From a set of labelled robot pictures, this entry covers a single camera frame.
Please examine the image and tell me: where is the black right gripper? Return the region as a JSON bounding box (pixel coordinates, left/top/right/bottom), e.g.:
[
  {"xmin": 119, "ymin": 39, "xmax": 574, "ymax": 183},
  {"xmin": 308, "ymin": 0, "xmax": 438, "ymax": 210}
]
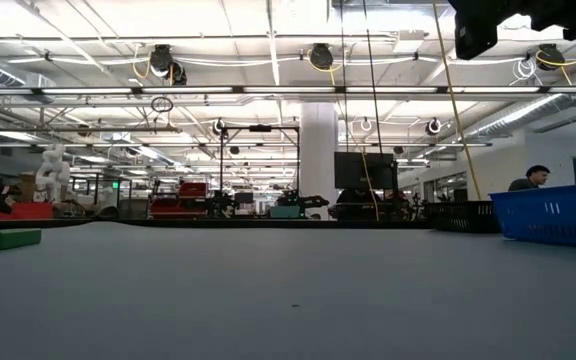
[{"xmin": 447, "ymin": 0, "xmax": 500, "ymax": 61}]

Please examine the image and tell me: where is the long green rectangular block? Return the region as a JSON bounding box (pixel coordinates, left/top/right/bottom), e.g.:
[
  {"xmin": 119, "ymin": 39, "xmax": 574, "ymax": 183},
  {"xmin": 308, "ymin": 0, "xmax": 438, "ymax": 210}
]
[{"xmin": 0, "ymin": 228, "xmax": 43, "ymax": 253}]

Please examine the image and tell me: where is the person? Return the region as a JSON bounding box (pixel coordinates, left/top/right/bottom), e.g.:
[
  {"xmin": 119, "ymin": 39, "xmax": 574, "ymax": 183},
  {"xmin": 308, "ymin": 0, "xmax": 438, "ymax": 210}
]
[{"xmin": 507, "ymin": 164, "xmax": 552, "ymax": 193}]

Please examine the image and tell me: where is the black monitor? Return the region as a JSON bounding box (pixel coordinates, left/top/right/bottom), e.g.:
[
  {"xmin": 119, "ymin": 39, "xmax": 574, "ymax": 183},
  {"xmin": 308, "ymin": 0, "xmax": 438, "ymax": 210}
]
[{"xmin": 333, "ymin": 151, "xmax": 398, "ymax": 190}]

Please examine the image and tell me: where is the black plastic basket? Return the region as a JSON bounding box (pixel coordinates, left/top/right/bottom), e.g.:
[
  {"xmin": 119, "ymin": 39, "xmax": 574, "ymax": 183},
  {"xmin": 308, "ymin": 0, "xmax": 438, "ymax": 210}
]
[{"xmin": 425, "ymin": 199, "xmax": 502, "ymax": 234}]

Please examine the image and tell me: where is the white building column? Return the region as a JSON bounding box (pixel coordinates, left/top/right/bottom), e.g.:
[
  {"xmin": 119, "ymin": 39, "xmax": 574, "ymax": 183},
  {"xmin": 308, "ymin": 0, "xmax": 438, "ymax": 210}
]
[{"xmin": 300, "ymin": 102, "xmax": 340, "ymax": 221}]

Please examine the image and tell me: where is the blue plastic basket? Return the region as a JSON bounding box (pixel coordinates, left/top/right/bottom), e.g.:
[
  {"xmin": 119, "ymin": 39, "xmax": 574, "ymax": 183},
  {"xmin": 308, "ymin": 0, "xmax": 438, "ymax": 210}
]
[{"xmin": 489, "ymin": 182, "xmax": 576, "ymax": 250}]

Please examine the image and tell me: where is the teal box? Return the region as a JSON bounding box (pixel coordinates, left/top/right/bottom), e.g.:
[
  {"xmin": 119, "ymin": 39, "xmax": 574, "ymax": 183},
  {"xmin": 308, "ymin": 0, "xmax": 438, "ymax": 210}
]
[{"xmin": 269, "ymin": 204, "xmax": 303, "ymax": 220}]

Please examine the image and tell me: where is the long ceiling light strip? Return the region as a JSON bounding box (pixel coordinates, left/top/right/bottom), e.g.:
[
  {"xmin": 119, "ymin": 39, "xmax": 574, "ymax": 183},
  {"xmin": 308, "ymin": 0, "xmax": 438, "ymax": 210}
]
[{"xmin": 0, "ymin": 84, "xmax": 576, "ymax": 97}]

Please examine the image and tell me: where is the red tool cart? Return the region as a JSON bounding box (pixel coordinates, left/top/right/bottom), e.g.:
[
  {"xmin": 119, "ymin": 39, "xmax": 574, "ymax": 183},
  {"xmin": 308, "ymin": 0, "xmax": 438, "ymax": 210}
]
[{"xmin": 150, "ymin": 180, "xmax": 209, "ymax": 220}]

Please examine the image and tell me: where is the cardboard box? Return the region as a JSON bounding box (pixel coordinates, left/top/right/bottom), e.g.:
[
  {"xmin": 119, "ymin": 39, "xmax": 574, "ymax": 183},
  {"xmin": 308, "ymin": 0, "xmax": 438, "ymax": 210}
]
[{"xmin": 17, "ymin": 172, "xmax": 38, "ymax": 202}]

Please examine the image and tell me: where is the large red box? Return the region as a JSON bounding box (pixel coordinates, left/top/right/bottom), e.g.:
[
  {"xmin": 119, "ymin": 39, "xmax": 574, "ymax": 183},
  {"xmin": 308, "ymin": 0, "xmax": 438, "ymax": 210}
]
[{"xmin": 0, "ymin": 201, "xmax": 54, "ymax": 222}]

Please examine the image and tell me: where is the yellow hanging cable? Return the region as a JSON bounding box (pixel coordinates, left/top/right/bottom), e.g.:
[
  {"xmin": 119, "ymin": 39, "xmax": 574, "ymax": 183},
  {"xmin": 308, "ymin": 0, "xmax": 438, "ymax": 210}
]
[{"xmin": 431, "ymin": 0, "xmax": 483, "ymax": 201}]

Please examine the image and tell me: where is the black ceiling cable reel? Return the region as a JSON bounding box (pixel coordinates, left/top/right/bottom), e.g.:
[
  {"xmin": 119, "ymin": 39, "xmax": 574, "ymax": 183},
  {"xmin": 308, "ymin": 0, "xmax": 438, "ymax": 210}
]
[
  {"xmin": 309, "ymin": 42, "xmax": 335, "ymax": 71},
  {"xmin": 536, "ymin": 43, "xmax": 566, "ymax": 71},
  {"xmin": 149, "ymin": 43, "xmax": 175, "ymax": 77}
]

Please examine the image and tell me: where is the black rig frame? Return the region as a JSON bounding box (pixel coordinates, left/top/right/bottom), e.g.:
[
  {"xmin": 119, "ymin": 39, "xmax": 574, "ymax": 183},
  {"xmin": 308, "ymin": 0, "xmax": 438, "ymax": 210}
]
[{"xmin": 219, "ymin": 124, "xmax": 302, "ymax": 201}]

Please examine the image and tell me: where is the black aluminium table frame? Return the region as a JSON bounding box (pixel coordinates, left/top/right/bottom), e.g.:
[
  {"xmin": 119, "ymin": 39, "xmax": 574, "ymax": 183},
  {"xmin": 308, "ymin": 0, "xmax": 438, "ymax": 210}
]
[{"xmin": 0, "ymin": 215, "xmax": 437, "ymax": 231}]

